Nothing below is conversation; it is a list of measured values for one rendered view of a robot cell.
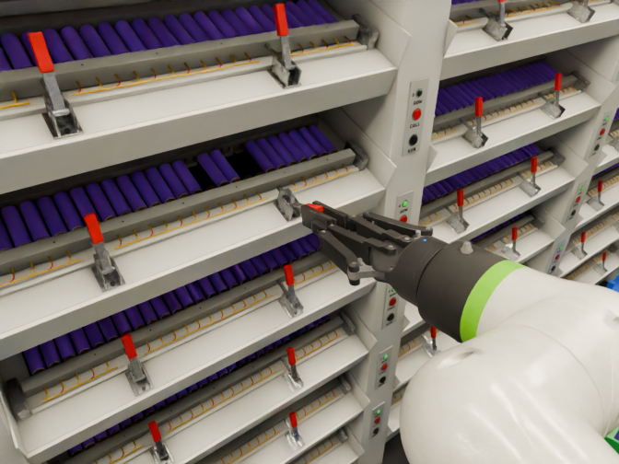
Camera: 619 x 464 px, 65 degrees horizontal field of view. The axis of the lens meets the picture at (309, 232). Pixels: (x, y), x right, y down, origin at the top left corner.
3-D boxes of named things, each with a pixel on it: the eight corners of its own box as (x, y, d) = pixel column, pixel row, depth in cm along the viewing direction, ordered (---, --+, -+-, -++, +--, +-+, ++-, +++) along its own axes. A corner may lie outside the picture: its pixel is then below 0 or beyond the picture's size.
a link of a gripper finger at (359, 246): (400, 275, 55) (391, 281, 54) (332, 244, 63) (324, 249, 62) (400, 245, 53) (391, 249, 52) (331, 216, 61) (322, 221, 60)
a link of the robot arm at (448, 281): (527, 237, 45) (463, 274, 41) (514, 336, 51) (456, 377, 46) (473, 218, 50) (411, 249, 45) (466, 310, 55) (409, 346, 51)
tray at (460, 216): (566, 190, 129) (600, 151, 118) (403, 274, 99) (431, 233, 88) (510, 141, 137) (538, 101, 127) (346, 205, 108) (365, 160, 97)
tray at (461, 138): (589, 119, 118) (630, 70, 107) (415, 191, 88) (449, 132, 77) (528, 71, 126) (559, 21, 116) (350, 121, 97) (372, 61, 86)
